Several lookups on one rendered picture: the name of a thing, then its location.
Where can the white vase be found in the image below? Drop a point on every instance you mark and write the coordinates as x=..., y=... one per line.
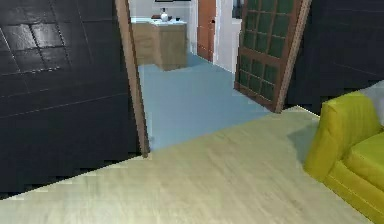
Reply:
x=164, y=15

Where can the wooden counter with pale top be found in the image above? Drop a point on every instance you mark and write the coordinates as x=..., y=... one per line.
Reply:
x=166, y=43

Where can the orange brown door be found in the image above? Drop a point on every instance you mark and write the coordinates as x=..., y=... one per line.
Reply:
x=205, y=28

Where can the brown door with green panes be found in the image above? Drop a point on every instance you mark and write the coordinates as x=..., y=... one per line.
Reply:
x=263, y=50

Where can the yellow sofa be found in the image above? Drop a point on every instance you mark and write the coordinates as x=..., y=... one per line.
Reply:
x=346, y=133

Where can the grey white cushion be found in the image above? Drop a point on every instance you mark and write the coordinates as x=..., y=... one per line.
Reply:
x=376, y=96

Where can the dark framed wall picture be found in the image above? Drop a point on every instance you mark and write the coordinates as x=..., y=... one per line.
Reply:
x=172, y=0

